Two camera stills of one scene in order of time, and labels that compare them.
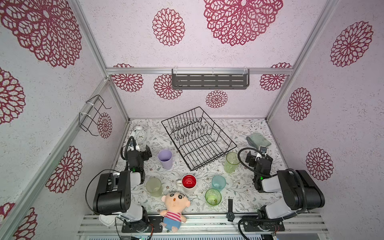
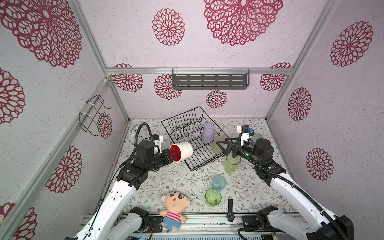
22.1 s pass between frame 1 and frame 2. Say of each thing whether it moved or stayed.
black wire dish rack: stayed
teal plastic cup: stayed
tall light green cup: stayed
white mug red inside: moved
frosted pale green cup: moved
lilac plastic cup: moved
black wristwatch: stayed
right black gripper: moved
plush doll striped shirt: stayed
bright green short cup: stayed
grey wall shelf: stayed
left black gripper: moved
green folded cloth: stayed
